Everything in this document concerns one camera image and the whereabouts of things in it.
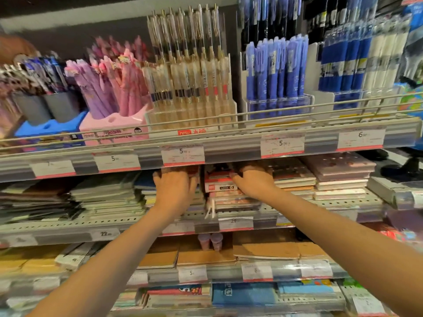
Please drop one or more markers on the black stand base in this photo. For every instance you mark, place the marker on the black stand base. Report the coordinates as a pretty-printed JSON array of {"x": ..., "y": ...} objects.
[{"x": 403, "y": 168}]

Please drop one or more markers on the stack of dark notebooks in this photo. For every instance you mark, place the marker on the stack of dark notebooks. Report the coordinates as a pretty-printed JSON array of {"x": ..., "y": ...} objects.
[{"x": 36, "y": 201}]

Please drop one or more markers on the stack of mauve notebooks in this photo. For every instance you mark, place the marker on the stack of mauve notebooks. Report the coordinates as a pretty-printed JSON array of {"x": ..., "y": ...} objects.
[{"x": 340, "y": 174}]

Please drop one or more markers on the red blue cartoon notebook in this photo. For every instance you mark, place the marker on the red blue cartoon notebook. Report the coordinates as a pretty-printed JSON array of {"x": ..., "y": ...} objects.
[{"x": 180, "y": 295}]

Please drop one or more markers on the row of hanging dark pens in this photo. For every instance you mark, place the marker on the row of hanging dark pens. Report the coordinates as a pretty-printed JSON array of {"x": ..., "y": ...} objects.
[{"x": 269, "y": 16}]

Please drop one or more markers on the light blue notebook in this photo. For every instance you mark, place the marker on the light blue notebook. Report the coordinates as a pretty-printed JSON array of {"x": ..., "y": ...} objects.
[{"x": 309, "y": 289}]

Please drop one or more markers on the pink pen display box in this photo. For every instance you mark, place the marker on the pink pen display box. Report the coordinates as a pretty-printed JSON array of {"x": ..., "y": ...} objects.
[{"x": 114, "y": 127}]

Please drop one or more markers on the metal shelf guard rail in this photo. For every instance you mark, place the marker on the metal shelf guard rail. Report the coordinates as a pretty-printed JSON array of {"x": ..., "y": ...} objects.
[{"x": 211, "y": 120}]

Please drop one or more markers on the stack of grey green notebooks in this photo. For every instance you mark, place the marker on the stack of grey green notebooks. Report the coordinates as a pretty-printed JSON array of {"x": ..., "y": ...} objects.
[{"x": 105, "y": 194}]

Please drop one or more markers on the bunch of pink pens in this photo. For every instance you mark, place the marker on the bunch of pink pens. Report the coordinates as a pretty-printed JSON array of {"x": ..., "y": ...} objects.
[{"x": 127, "y": 82}]

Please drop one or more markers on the row of white pens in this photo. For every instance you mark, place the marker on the row of white pens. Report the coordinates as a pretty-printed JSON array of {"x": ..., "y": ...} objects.
[{"x": 388, "y": 56}]

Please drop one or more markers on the brown kraft notebook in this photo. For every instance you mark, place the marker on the brown kraft notebook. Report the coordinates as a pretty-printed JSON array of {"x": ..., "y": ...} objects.
[
  {"x": 158, "y": 259},
  {"x": 205, "y": 257},
  {"x": 267, "y": 250}
]

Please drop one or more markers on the row of blue capped pens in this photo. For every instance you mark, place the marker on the row of blue capped pens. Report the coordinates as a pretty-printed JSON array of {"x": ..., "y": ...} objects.
[{"x": 343, "y": 59}]

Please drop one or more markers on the white wrapped packet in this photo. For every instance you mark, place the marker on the white wrapped packet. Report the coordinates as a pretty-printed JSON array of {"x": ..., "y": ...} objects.
[{"x": 74, "y": 257}]

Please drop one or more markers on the row of beige clear pens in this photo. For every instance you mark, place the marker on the row of beige clear pens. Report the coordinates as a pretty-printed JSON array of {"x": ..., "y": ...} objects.
[{"x": 188, "y": 69}]

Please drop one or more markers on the bunch of dark patterned pens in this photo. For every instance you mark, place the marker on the bunch of dark patterned pens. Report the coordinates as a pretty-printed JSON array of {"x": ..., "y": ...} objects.
[{"x": 31, "y": 74}]

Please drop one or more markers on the person's right thumb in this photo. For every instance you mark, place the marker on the person's right thumb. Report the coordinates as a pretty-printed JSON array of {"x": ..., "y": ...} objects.
[{"x": 237, "y": 180}]

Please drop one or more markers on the person's right forearm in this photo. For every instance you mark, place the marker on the person's right forearm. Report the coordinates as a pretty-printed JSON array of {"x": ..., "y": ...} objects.
[{"x": 350, "y": 250}]

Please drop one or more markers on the bunch of purple pens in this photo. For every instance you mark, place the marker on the bunch of purple pens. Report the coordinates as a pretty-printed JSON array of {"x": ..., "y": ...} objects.
[{"x": 91, "y": 89}]

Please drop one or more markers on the stack of floral notebooks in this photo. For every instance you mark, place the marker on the stack of floral notebooks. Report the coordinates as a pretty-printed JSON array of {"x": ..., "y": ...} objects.
[{"x": 292, "y": 176}]

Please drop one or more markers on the stack of pink patterned notebooks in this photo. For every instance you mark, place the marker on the stack of pink patterned notebooks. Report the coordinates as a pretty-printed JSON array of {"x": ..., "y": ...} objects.
[{"x": 231, "y": 200}]

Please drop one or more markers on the stack of blue notebooks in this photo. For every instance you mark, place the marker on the stack of blue notebooks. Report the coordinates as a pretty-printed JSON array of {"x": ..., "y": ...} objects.
[{"x": 145, "y": 189}]

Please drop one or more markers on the red white packet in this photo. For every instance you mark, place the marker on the red white packet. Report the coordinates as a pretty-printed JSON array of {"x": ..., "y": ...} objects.
[{"x": 218, "y": 183}]

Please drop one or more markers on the person's left thumb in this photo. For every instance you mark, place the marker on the person's left thumb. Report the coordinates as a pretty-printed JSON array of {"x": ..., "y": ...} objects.
[{"x": 195, "y": 184}]

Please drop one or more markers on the blue pen display base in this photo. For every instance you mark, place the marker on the blue pen display base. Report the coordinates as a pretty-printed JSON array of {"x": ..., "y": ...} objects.
[{"x": 49, "y": 130}]

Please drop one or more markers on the white perforated metal shelf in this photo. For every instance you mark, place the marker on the white perforated metal shelf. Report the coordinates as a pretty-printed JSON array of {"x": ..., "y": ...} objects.
[{"x": 109, "y": 221}]

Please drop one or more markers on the stack of yellow notebooks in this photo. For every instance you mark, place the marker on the stack of yellow notebooks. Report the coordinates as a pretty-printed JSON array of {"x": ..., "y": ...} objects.
[{"x": 29, "y": 262}]

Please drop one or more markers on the pink small cup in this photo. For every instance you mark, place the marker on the pink small cup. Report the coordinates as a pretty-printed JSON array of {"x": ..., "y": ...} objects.
[
  {"x": 204, "y": 240},
  {"x": 217, "y": 241}
]

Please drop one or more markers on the grey wrapped notebook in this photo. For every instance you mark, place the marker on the grey wrapped notebook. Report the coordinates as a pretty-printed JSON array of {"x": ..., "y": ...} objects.
[{"x": 395, "y": 193}]

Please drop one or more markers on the white pen display box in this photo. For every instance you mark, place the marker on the white pen display box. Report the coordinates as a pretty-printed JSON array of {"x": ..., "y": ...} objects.
[{"x": 191, "y": 127}]

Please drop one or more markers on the grey pen cup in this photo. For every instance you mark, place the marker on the grey pen cup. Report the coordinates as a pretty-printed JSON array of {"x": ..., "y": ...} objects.
[
  {"x": 62, "y": 105},
  {"x": 31, "y": 107}
]

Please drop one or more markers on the white red price tag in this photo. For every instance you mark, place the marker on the white red price tag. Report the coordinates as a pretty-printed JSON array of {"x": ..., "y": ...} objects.
[
  {"x": 178, "y": 228},
  {"x": 192, "y": 274},
  {"x": 105, "y": 234},
  {"x": 316, "y": 268},
  {"x": 116, "y": 162},
  {"x": 236, "y": 224},
  {"x": 257, "y": 272},
  {"x": 282, "y": 145},
  {"x": 53, "y": 169},
  {"x": 368, "y": 305},
  {"x": 361, "y": 139},
  {"x": 137, "y": 279},
  {"x": 182, "y": 155}
]

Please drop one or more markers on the person's left forearm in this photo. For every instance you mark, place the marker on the person's left forearm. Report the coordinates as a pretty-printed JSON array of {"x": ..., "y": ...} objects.
[{"x": 109, "y": 264}]

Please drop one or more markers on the clear shelf price strip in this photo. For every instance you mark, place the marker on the clear shelf price strip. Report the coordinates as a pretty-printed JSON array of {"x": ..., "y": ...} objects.
[{"x": 224, "y": 148}]

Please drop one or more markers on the person's right hand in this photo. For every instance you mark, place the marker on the person's right hand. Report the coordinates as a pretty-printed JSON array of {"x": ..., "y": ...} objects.
[{"x": 256, "y": 183}]

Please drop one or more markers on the person's left hand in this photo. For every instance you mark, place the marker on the person's left hand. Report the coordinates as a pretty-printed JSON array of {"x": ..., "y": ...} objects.
[{"x": 173, "y": 191}]

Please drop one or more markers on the dark blue notebook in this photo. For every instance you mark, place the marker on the dark blue notebook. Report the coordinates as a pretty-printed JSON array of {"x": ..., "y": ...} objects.
[{"x": 243, "y": 293}]

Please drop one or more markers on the row of black pens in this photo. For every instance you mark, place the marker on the row of black pens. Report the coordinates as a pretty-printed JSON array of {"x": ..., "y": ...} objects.
[{"x": 324, "y": 19}]

